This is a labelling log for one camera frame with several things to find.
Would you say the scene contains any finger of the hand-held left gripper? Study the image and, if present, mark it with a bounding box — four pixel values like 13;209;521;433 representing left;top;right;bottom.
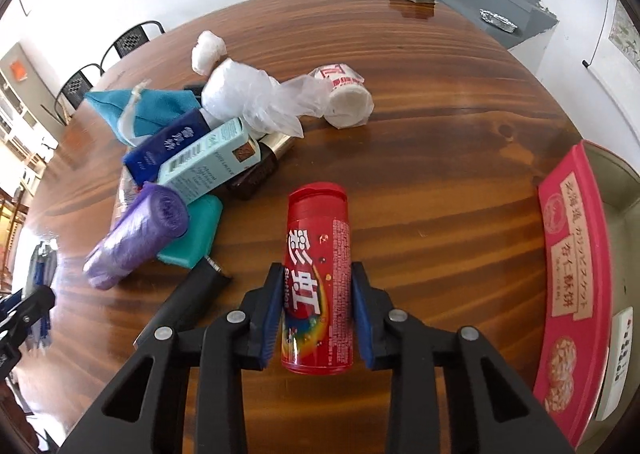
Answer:
0;319;31;380
10;286;56;329

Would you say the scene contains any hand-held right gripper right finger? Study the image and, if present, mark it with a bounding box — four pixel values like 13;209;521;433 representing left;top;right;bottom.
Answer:
350;261;576;454

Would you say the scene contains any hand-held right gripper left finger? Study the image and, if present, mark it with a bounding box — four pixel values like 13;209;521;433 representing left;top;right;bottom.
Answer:
57;261;286;454

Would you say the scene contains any red candy tube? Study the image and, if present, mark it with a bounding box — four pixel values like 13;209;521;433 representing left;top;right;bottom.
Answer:
280;183;356;376

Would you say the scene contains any black handled tool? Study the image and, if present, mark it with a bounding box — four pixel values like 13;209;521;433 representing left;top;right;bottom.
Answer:
132;256;233;350

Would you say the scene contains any teal bottle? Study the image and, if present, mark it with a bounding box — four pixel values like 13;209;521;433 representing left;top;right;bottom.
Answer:
157;195;223;269

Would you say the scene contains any purple trash bag roll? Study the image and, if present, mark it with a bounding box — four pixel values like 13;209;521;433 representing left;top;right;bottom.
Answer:
82;182;190;291

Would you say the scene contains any brown glass bottle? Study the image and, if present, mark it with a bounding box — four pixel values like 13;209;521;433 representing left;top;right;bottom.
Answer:
227;131;296;202

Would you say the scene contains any light teal carton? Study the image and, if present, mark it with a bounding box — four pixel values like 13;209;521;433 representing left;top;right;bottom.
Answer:
157;117;262;207

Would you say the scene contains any navy blue small box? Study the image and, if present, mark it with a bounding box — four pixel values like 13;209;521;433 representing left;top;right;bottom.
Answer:
123;108;213;185

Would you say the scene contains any blue drawstring pouch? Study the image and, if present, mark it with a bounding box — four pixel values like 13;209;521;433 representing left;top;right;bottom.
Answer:
84;78;201;145

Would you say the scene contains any white gauze roll red print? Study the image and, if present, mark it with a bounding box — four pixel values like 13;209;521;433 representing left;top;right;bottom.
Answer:
307;64;375;129

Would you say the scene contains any pink tin box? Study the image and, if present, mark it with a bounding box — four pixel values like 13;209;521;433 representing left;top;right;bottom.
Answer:
532;139;640;452

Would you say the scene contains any clear bag of cotton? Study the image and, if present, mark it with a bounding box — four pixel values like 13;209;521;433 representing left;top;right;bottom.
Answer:
200;58;333;139

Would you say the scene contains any white cotton ball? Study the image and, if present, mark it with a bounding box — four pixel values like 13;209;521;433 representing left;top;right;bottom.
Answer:
191;30;228;75

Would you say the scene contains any round wooden desktop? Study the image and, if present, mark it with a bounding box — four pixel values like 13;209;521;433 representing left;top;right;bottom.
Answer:
22;0;616;454

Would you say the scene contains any black metal chair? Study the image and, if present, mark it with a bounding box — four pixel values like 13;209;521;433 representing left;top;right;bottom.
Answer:
100;21;166;74
54;64;103;125

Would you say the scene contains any white dotted packet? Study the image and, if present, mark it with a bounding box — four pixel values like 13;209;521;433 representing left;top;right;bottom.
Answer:
595;306;636;422

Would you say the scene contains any foil tray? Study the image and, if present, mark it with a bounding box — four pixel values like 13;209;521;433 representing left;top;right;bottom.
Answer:
479;8;518;34

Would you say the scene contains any white wall shelf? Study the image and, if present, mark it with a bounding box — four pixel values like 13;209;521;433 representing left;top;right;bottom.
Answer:
0;41;56;195

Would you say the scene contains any hanging wall scroll painting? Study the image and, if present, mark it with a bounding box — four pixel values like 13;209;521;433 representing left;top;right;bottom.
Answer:
582;0;640;84

